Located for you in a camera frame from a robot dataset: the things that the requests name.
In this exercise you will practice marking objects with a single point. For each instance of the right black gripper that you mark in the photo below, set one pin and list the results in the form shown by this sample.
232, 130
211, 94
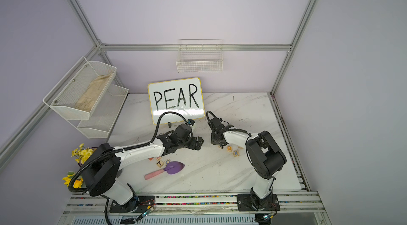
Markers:
212, 142

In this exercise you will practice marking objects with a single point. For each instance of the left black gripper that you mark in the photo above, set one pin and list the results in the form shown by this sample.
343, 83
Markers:
193, 145

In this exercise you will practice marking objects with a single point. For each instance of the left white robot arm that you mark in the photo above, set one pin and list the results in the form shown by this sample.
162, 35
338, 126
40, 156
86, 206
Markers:
100, 171

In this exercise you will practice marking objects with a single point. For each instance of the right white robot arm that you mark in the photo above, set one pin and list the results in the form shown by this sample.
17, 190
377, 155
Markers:
264, 155

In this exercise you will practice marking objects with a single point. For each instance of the wooden X letter block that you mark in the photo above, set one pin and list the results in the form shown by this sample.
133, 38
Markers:
236, 153

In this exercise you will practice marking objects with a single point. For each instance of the black Z letter block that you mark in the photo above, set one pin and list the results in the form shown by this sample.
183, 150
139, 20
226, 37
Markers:
160, 163

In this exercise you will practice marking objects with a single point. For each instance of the whiteboard with PEAR text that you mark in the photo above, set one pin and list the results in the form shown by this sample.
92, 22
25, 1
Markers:
183, 96

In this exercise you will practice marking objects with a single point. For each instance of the purple pink toy trowel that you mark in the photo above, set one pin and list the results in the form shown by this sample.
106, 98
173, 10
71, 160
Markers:
171, 168

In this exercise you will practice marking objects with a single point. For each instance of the lower white mesh shelf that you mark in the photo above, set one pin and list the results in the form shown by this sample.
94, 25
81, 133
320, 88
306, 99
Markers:
102, 120

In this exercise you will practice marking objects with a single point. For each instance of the white mesh shelf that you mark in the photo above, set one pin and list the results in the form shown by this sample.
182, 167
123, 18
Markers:
63, 97
102, 120

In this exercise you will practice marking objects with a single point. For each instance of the yellow flower bouquet vase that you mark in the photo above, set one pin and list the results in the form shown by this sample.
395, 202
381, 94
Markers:
82, 154

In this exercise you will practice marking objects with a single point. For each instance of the beige cloth in shelf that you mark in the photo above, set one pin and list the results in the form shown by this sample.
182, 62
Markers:
91, 95

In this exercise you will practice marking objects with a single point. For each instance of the upper white mesh shelf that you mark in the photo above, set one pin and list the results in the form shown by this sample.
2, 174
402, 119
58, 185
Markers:
63, 97

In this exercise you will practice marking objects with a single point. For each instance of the white wire wall basket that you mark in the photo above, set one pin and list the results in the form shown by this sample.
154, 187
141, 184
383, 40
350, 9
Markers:
199, 56

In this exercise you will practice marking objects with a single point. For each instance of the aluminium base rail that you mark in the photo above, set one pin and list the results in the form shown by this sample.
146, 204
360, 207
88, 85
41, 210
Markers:
289, 208

